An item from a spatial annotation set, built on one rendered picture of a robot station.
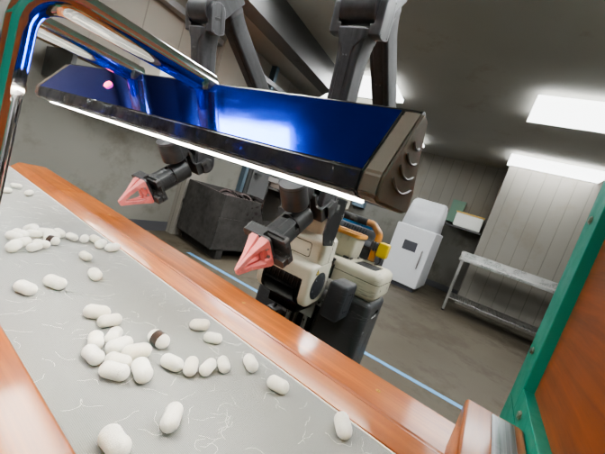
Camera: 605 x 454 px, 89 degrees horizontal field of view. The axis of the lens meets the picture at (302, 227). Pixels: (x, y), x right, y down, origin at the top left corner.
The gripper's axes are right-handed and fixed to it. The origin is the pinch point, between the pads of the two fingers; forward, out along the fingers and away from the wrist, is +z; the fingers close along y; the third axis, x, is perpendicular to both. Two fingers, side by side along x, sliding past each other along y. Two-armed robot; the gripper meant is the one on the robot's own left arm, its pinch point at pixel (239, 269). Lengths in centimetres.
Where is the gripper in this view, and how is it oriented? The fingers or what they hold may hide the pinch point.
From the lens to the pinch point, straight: 58.7
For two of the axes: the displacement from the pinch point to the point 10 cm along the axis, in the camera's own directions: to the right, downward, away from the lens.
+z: -6.0, 5.6, -5.7
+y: 7.9, 3.4, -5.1
